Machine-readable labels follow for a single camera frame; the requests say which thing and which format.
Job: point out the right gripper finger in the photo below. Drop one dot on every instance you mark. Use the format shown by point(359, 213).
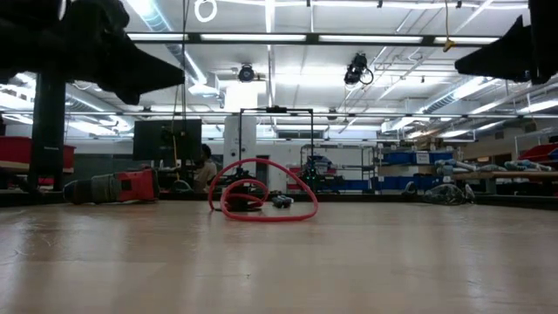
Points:
point(501, 59)

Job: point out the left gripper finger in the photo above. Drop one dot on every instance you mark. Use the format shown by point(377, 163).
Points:
point(148, 70)
point(124, 95)

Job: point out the black monitor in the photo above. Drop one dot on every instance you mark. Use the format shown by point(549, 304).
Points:
point(152, 139)

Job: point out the red black power drill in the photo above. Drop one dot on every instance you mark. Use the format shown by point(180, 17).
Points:
point(135, 185)

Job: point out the rack with red blue bins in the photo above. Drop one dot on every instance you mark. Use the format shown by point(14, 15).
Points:
point(540, 152)

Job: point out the grey blue bundle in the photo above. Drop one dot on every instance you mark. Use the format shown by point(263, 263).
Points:
point(457, 165)
point(525, 165)

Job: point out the person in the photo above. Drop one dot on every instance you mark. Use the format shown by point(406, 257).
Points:
point(209, 172)

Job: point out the wooden top workbench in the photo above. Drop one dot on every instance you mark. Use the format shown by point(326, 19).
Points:
point(523, 175)

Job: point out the LED light bar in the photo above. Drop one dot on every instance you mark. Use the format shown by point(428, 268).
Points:
point(392, 115)

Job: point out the red storage bins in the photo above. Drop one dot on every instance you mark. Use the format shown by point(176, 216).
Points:
point(13, 152)

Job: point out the clear safety glasses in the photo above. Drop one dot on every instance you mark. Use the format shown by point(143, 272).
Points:
point(444, 194)

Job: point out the grey black pliers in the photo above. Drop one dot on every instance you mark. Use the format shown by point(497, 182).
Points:
point(283, 201)

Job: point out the metal shelving cart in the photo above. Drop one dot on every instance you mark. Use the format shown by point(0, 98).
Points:
point(331, 168)

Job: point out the silver air duct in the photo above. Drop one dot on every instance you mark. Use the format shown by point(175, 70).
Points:
point(462, 93)

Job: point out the black background rig frame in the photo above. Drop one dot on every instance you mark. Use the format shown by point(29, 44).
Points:
point(276, 109)

